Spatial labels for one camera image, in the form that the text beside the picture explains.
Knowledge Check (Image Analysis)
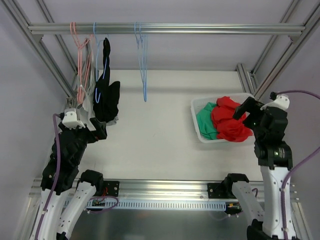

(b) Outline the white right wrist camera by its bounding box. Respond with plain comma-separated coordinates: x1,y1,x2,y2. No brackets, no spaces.
260,92,290,111

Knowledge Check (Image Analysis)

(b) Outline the white tank top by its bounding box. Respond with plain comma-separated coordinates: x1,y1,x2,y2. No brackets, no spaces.
81,43,119,126

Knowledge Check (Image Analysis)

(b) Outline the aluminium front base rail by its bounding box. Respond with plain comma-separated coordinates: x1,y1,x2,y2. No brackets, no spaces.
28,178,273,200

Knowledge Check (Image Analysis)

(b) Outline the green tank top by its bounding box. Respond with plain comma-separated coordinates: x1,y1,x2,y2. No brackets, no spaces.
196,102,218,140

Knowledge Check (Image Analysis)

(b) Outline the white plastic basket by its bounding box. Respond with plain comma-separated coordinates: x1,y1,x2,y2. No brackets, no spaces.
190,92,254,144

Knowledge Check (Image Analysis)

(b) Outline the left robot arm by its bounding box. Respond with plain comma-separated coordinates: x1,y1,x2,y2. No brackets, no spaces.
29,113,107,240

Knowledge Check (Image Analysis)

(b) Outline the black tank top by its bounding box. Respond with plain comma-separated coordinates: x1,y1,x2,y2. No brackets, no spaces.
93,37,121,126

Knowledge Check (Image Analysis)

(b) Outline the white slotted cable duct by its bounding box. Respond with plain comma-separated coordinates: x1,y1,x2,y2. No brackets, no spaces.
85,199,227,212

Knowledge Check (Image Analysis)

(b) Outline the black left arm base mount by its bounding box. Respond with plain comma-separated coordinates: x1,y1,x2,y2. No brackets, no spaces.
101,180,120,197

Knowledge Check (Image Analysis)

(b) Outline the blue wire hanger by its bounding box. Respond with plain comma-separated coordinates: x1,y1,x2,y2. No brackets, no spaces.
139,22,149,103

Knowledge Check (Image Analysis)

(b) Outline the red tank top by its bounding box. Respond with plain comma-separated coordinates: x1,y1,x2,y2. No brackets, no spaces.
210,96,253,143

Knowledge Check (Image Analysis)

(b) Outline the blue hanger with black top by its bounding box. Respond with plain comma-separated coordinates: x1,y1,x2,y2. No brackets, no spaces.
93,22,111,107

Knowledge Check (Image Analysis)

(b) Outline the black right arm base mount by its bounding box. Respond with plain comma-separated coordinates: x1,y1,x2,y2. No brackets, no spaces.
207,182,228,199

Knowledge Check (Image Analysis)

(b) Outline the pink wire hanger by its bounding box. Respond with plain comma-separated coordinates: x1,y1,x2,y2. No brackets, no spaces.
69,22,93,105

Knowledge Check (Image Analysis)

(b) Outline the blue hanger with red top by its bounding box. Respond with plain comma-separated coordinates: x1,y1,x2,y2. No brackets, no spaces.
134,22,147,85

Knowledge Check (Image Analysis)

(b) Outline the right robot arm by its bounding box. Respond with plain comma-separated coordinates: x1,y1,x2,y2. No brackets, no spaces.
222,95,298,240

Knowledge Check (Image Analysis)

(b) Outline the aluminium frame top rail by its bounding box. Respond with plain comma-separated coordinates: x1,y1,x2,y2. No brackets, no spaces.
28,22,306,36

